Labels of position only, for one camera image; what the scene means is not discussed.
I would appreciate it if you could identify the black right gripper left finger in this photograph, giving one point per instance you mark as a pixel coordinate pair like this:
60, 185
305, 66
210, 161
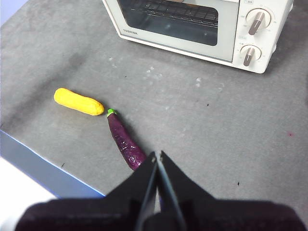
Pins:
115, 211

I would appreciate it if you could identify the large beige oven knob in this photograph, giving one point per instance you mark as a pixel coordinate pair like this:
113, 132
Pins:
258, 20

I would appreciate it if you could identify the white toaster oven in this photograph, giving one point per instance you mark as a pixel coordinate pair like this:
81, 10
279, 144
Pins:
276, 36

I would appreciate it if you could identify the yellow corn cob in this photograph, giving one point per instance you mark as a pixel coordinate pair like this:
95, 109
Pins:
77, 102

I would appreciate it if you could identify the small beige oven knob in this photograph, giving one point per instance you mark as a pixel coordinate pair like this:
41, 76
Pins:
250, 55

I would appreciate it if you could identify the purple eggplant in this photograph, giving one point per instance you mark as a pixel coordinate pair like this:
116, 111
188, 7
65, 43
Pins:
122, 139

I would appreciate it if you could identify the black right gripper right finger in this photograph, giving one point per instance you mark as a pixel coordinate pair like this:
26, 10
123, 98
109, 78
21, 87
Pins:
211, 214

